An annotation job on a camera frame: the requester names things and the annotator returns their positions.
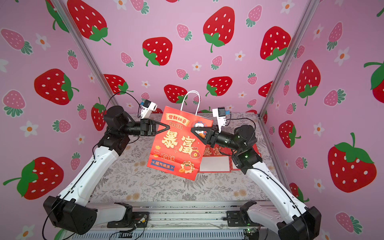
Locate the red paper bag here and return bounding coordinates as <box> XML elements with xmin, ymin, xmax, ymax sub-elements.
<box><xmin>231</xmin><ymin>144</ymin><xmax>263</xmax><ymax>175</ymax></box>
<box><xmin>199</xmin><ymin>145</ymin><xmax>232</xmax><ymax>173</ymax></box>
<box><xmin>147</xmin><ymin>85</ymin><xmax>213</xmax><ymax>181</ymax></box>

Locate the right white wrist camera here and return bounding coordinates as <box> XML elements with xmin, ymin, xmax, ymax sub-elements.
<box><xmin>212</xmin><ymin>107</ymin><xmax>232</xmax><ymax>133</ymax></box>

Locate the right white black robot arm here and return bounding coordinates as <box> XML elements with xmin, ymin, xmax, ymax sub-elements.
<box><xmin>191</xmin><ymin>125</ymin><xmax>322</xmax><ymax>240</ymax></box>

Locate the left aluminium frame post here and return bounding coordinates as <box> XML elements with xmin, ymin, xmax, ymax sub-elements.
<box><xmin>52</xmin><ymin>0</ymin><xmax>119</xmax><ymax>107</ymax></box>

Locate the aluminium frame post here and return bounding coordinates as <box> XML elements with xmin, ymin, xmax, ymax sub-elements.
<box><xmin>258</xmin><ymin>0</ymin><xmax>320</xmax><ymax>118</ymax></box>
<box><xmin>52</xmin><ymin>0</ymin><xmax>119</xmax><ymax>107</ymax></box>

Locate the right aluminium frame post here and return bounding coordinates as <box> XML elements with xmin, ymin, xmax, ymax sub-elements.
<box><xmin>258</xmin><ymin>0</ymin><xmax>320</xmax><ymax>118</ymax></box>

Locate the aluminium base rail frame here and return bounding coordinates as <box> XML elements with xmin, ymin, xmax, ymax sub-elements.
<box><xmin>62</xmin><ymin>201</ymin><xmax>277</xmax><ymax>240</ymax></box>

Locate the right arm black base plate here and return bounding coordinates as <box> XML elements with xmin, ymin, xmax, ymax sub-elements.
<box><xmin>222</xmin><ymin>211</ymin><xmax>263</xmax><ymax>227</ymax></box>

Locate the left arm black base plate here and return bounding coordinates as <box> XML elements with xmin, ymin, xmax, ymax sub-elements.
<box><xmin>107</xmin><ymin>212</ymin><xmax>150</xmax><ymax>229</ymax></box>

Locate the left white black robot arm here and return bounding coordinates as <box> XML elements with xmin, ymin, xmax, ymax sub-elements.
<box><xmin>44</xmin><ymin>106</ymin><xmax>170</xmax><ymax>235</ymax></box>

